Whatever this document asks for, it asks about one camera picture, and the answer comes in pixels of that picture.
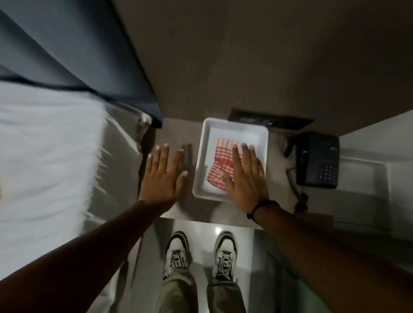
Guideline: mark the dark blue headboard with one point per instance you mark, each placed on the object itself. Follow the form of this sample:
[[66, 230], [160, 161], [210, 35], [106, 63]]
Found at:
[[74, 48]]

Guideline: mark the white plastic tray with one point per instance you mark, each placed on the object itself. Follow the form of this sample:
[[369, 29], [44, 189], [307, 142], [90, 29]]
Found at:
[[209, 145]]

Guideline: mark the white bed duvet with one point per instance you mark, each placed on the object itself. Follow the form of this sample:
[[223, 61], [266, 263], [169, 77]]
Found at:
[[45, 167]]

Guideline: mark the white cabinet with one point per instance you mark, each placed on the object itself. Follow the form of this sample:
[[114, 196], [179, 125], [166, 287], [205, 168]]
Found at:
[[380, 174]]

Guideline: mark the person's right sneaker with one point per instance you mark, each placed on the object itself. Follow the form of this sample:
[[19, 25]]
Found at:
[[225, 254]]

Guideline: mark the person's left little finger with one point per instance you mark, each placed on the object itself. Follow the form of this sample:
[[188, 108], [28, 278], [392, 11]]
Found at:
[[149, 165]]

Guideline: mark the person's left forearm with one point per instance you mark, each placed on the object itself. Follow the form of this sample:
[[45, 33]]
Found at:
[[80, 258]]

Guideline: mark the person's left hand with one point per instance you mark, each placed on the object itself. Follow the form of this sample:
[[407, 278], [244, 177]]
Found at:
[[159, 188]]

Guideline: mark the person's right trouser leg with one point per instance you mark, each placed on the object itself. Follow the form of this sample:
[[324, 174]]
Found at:
[[226, 298]]

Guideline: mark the person's sneaker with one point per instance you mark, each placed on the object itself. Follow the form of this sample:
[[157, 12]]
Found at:
[[176, 253], [225, 254]]

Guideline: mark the black wristband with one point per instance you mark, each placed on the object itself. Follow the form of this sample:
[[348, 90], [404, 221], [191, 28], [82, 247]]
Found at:
[[258, 208]]

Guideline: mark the person's right middle finger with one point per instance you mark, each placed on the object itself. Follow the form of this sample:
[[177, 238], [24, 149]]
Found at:
[[246, 158]]

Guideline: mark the black desk telephone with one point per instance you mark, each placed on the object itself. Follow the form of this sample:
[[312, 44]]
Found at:
[[317, 159]]

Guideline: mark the black socket panel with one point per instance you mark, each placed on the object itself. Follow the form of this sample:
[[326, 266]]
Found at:
[[274, 120]]

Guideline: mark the red checkered cloth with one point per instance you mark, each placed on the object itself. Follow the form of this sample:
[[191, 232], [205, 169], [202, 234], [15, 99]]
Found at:
[[222, 158]]

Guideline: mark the person's right forearm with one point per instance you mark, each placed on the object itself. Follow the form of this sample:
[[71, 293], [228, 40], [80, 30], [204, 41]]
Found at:
[[329, 254]]

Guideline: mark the person's right little finger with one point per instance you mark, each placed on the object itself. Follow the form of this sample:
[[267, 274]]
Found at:
[[262, 169]]

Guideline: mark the person's left thumb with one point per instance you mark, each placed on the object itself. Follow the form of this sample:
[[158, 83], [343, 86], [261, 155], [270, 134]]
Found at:
[[182, 182]]

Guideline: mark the person's left middle finger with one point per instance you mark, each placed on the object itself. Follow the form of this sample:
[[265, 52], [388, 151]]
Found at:
[[165, 157]]

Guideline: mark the person's right thumb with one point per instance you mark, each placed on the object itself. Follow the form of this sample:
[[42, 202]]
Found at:
[[227, 183]]

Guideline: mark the grey bed mattress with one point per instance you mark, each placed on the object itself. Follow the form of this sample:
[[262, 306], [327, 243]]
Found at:
[[121, 161]]

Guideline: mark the person's left sneaker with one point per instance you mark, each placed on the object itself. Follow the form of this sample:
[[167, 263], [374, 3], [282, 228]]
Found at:
[[176, 253]]

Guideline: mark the person's left trouser leg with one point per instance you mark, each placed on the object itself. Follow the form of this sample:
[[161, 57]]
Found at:
[[179, 293]]

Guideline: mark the person's trouser leg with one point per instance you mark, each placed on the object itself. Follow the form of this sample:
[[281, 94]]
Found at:
[[226, 298], [179, 293]]

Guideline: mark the person's right hand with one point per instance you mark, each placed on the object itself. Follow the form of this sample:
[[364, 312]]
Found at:
[[248, 190]]

